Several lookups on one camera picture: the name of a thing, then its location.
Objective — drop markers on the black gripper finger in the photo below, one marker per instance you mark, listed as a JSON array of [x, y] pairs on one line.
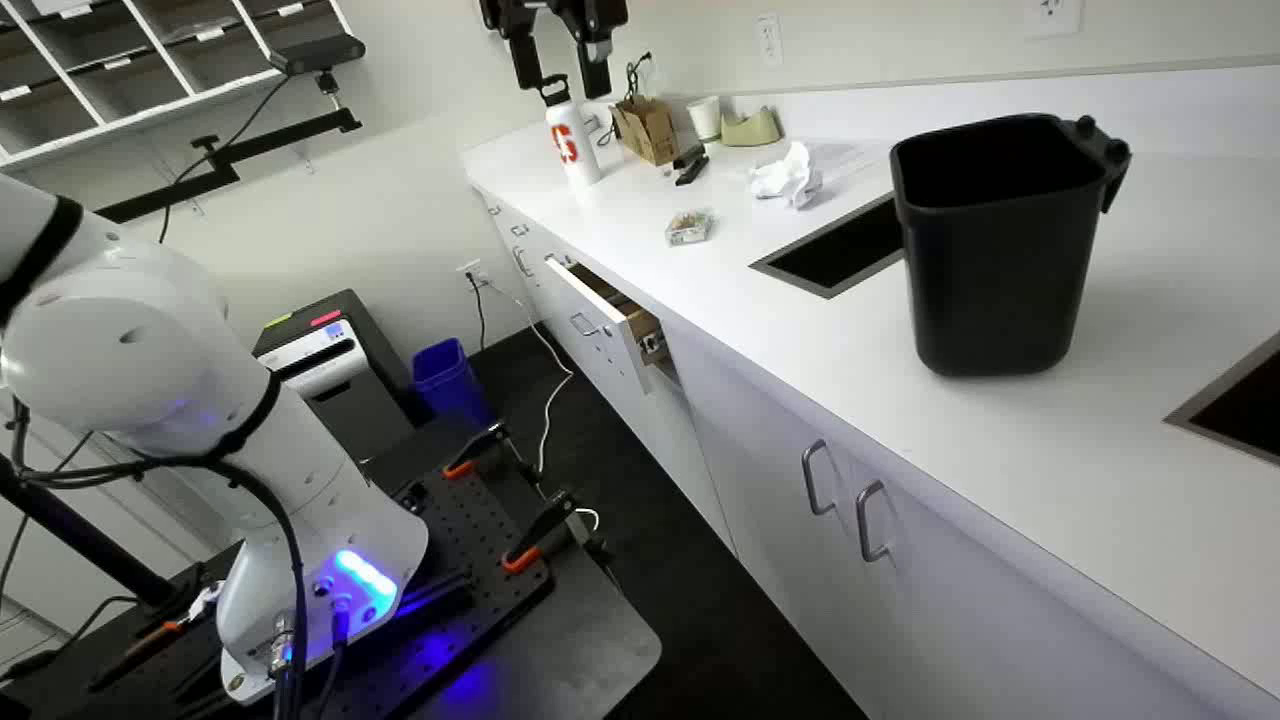
[[592, 25], [512, 25]]

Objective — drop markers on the white paper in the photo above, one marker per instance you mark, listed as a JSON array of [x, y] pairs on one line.
[[793, 177]]

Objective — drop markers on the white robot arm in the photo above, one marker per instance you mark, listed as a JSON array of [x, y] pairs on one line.
[[130, 336]]

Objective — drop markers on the black plastic bin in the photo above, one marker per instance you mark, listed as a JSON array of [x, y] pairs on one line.
[[998, 239]]

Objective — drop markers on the brown cardboard box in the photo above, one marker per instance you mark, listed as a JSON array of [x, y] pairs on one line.
[[646, 126]]

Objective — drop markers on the white paper cup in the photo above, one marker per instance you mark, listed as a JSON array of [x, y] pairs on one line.
[[706, 116]]

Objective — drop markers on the open white drawer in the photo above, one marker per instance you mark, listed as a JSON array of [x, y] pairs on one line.
[[623, 336]]

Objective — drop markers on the blue waste basket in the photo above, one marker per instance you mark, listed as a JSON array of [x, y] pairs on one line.
[[451, 384]]

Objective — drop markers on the black printer with white top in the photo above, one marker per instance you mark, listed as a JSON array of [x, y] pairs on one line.
[[351, 373]]

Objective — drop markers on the orange handled clamp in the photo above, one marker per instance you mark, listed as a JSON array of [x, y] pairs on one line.
[[469, 452], [560, 513]]

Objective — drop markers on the white wall shelf unit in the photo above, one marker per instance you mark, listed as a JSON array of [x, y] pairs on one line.
[[79, 70]]

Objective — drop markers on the left cabinet door handle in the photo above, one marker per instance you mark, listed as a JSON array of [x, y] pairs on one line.
[[821, 474]]

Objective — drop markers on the cabinet door handle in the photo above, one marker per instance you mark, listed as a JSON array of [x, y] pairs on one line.
[[821, 474], [869, 520]]

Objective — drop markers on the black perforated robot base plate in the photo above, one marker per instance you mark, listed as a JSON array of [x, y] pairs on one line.
[[475, 640]]

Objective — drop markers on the right cabinet door handle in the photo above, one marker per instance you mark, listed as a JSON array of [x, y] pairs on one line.
[[869, 520]]

